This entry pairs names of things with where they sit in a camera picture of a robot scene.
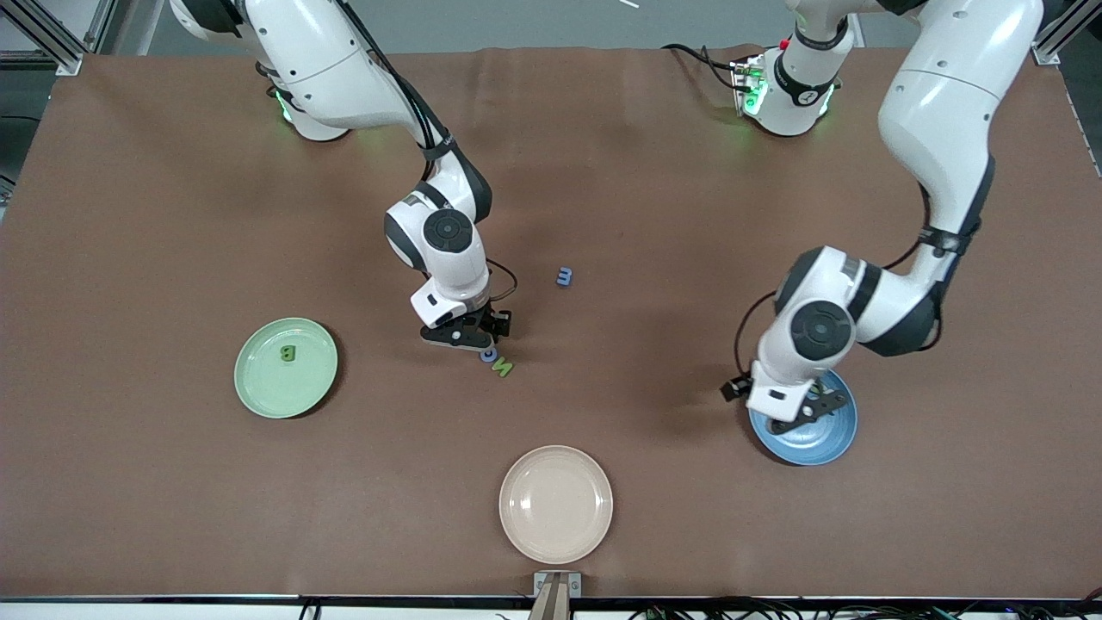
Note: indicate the green capital letter B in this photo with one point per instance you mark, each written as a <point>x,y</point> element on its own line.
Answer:
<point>288,353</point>

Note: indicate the blue plate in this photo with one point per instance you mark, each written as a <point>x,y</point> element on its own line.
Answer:
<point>809,448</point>

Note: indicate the brown camera pole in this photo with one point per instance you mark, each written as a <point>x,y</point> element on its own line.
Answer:
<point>555,604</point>

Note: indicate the beige plate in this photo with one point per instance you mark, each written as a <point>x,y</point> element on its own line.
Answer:
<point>556,505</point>

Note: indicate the blue small letter m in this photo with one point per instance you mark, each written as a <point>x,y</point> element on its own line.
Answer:
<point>566,277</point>

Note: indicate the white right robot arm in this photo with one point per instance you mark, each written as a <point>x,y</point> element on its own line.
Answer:
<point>344,69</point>

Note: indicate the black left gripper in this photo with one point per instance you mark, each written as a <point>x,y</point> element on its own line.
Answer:
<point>744,389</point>

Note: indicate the light green plate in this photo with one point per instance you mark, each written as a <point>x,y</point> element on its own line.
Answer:
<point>267,387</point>

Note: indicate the aluminium frame post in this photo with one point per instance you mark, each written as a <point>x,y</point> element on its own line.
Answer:
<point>69,62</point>
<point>1046,53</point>

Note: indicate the silver base connector box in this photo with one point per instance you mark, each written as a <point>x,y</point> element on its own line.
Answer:
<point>747,86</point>

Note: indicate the brown table cover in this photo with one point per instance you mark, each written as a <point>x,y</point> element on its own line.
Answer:
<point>172,517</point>

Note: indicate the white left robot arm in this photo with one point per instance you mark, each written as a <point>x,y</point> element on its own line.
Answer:
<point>947,112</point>

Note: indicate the green capital letter N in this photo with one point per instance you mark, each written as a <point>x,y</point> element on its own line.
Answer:
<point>503,368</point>

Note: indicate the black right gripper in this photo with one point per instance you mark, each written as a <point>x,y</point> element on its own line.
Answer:
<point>492,320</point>

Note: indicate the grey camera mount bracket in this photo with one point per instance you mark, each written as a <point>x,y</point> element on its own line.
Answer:
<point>542,585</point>

